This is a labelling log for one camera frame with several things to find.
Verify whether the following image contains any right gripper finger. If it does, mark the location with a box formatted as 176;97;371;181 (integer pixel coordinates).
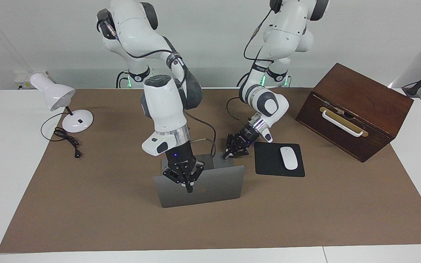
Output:
162;167;190;193
188;163;205;193

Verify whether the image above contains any grey laptop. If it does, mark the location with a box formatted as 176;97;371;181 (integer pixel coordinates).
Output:
153;153;246;209

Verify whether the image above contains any black mouse pad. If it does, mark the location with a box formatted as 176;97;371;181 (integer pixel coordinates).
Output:
254;142;306;178

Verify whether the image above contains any white computer mouse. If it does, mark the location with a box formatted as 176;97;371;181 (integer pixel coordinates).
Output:
280;146;299;171

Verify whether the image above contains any brown table mat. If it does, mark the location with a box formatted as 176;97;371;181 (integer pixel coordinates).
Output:
0;88;421;253

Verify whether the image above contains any dark wooden box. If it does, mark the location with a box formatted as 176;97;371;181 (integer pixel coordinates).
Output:
295;63;414;163

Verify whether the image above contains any white desk lamp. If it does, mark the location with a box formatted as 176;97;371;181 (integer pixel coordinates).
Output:
30;72;95;134

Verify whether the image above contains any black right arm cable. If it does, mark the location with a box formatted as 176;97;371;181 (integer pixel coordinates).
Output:
103;18;217;158

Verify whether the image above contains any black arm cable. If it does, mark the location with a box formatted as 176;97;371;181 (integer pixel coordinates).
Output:
227;9;274;125
103;18;217;158

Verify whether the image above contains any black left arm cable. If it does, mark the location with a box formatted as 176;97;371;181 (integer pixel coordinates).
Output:
227;9;274;125

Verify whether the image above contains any black base cable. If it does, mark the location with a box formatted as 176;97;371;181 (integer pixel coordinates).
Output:
236;71;252;87
115;70;130;89

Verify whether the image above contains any white box handle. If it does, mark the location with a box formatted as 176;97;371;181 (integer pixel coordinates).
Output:
322;110;364;137

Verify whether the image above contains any black lamp cable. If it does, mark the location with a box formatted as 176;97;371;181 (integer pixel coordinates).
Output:
41;111;83;159

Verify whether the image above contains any white wall outlet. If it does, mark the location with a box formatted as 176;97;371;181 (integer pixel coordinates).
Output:
14;71;48;90

